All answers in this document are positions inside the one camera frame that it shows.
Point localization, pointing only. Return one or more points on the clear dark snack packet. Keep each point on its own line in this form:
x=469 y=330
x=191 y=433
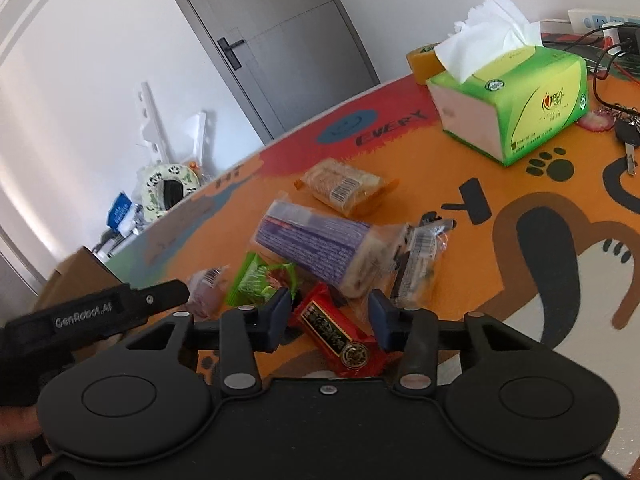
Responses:
x=422 y=255

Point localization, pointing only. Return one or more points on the small purple bun packet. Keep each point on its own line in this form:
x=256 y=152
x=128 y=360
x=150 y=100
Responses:
x=207 y=292

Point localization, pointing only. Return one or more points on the bunch of keys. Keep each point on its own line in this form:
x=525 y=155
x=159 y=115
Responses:
x=629 y=140

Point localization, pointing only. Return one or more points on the white perforated boards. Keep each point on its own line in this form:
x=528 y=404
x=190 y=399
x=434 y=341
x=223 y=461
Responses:
x=152 y=120

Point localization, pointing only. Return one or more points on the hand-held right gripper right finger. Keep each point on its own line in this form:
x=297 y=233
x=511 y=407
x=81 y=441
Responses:
x=382 y=321

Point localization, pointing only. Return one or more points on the grey door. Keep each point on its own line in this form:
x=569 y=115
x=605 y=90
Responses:
x=280 y=50

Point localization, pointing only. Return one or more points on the grey doorway frame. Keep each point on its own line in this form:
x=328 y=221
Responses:
x=15 y=270

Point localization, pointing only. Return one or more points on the yellow tape roll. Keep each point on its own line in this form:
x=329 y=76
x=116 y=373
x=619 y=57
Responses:
x=420 y=62

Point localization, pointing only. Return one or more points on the orange cake packet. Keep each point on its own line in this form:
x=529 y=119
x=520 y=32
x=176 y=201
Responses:
x=345 y=182

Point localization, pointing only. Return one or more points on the green tissue box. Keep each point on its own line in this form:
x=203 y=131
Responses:
x=530 y=105

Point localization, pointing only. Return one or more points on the blue plastic bag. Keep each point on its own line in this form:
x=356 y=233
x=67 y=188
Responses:
x=120 y=212

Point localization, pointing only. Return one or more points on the panda print toilet seat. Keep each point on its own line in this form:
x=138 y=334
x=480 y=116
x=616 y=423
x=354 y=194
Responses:
x=157 y=185

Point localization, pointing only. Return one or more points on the black power adapter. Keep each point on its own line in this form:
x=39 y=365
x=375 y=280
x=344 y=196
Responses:
x=631 y=35

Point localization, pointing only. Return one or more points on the red snack packet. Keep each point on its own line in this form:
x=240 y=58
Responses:
x=335 y=335

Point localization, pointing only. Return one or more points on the purple sliced bread packet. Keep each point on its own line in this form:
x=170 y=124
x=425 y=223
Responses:
x=320 y=240

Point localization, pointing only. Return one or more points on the person's left hand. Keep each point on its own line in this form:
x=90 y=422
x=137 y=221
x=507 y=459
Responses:
x=20 y=425

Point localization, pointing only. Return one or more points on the small green snack packet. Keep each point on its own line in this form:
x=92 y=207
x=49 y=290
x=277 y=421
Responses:
x=257 y=277

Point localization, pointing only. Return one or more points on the short white foam piece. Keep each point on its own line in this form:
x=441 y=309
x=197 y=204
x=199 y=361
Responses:
x=197 y=140

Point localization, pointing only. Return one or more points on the white power strip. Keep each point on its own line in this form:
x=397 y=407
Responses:
x=595 y=19

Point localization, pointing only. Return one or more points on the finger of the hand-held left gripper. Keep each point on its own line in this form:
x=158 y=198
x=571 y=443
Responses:
x=162 y=297

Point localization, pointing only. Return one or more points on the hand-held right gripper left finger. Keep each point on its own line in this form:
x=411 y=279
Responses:
x=277 y=321

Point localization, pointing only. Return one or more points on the brown cardboard box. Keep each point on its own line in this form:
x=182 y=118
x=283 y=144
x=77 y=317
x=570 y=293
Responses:
x=80 y=272

